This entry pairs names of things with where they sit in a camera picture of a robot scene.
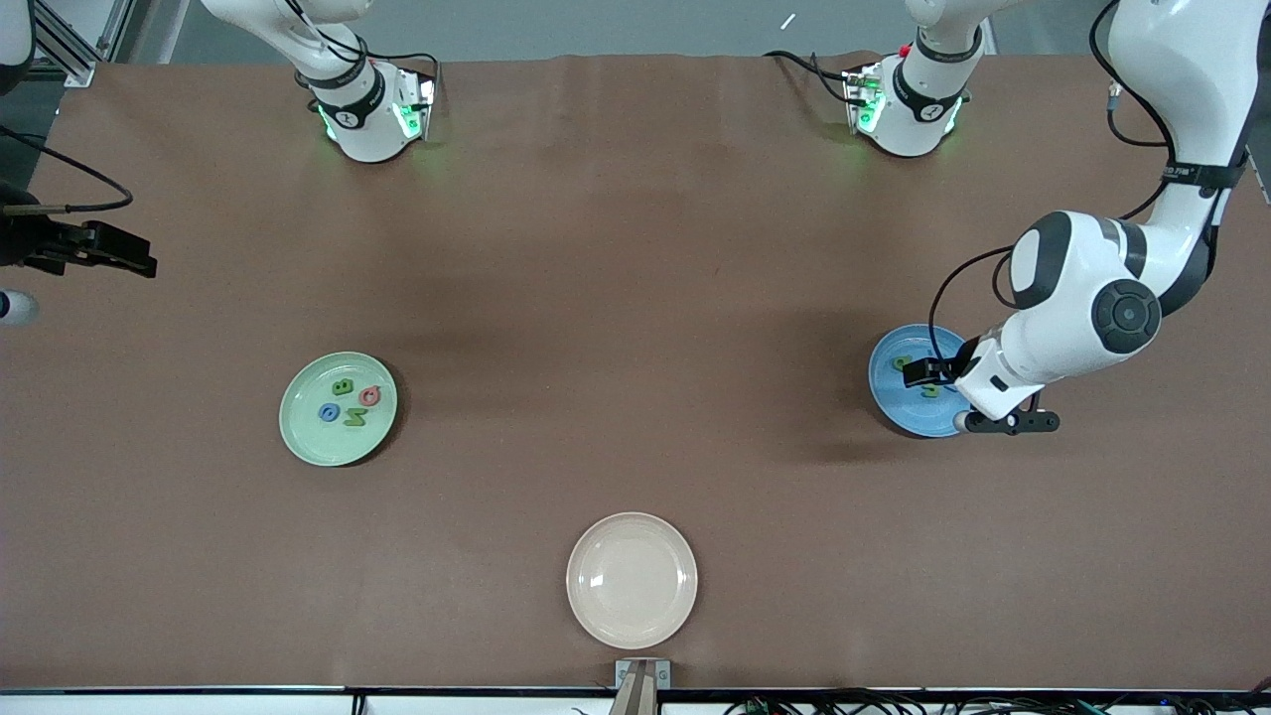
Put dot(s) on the beige plate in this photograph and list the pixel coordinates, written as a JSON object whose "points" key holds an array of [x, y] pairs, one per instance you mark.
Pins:
{"points": [[632, 581]]}

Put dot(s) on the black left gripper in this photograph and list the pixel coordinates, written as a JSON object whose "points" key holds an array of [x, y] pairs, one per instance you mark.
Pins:
{"points": [[945, 368]]}

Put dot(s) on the aluminium frame profile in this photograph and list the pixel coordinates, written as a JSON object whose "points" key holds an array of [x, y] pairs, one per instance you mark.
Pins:
{"points": [[74, 65], [117, 30]]}

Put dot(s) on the blue plate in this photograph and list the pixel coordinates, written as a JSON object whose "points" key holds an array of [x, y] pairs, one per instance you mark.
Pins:
{"points": [[889, 402]]}

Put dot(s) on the aluminium camera post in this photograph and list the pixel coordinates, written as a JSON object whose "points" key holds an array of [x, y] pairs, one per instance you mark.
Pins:
{"points": [[635, 700]]}

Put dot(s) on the brown table mat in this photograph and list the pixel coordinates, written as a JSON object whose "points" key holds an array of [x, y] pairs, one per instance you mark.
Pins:
{"points": [[635, 199]]}

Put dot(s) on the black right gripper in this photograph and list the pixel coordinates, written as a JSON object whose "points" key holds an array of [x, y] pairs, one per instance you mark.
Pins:
{"points": [[28, 242]]}

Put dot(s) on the blue letter G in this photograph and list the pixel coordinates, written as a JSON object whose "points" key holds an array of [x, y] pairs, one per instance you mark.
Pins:
{"points": [[322, 414]]}

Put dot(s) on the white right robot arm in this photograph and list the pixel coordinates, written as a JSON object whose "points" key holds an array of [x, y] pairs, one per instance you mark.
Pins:
{"points": [[367, 134]]}

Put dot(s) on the red letter Q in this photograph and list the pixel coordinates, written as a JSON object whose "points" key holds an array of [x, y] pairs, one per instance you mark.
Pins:
{"points": [[361, 395]]}

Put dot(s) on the green plate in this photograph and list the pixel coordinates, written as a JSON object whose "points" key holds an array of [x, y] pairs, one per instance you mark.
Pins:
{"points": [[338, 447]]}

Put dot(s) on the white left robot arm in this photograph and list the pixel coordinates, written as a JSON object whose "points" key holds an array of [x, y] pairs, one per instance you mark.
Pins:
{"points": [[1072, 288]]}

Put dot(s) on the grey metal bracket plate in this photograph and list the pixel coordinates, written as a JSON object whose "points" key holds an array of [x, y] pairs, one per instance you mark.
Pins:
{"points": [[624, 677]]}

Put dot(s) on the green letter N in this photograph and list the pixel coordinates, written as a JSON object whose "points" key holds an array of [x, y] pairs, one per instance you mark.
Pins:
{"points": [[355, 417]]}

